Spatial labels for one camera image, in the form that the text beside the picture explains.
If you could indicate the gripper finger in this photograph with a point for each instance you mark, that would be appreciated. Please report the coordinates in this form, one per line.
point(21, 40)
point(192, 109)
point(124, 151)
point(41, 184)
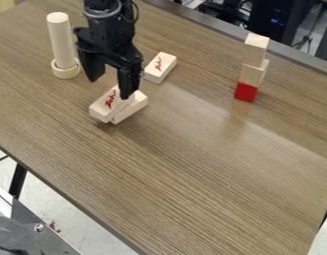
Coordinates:
point(128, 83)
point(93, 68)

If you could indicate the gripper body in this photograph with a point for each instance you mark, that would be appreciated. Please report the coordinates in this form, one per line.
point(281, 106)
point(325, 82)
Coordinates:
point(109, 38)

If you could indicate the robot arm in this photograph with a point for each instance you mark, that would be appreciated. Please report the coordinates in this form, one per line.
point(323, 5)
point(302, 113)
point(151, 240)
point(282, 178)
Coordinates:
point(106, 6)

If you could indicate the white block with red mark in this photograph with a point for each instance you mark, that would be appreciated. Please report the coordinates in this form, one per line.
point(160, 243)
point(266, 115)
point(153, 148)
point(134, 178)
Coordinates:
point(160, 67)
point(105, 106)

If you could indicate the wooden cube block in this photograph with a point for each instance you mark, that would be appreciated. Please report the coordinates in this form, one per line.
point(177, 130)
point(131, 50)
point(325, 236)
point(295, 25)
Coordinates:
point(253, 74)

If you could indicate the tall wooden block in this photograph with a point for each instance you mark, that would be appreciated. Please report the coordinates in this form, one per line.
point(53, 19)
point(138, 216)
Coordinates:
point(255, 50)

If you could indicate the wooden cylinder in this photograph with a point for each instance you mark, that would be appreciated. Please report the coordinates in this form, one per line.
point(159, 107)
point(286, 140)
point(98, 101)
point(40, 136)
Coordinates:
point(61, 36)

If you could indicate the black table leg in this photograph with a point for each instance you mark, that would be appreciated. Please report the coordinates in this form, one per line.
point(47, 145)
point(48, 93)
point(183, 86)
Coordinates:
point(17, 181)

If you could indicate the black computer tower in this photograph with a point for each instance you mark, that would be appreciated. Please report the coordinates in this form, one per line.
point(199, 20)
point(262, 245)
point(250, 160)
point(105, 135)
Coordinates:
point(275, 18)

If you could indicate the black metal base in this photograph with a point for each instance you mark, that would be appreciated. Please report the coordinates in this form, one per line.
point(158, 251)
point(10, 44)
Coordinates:
point(19, 232)

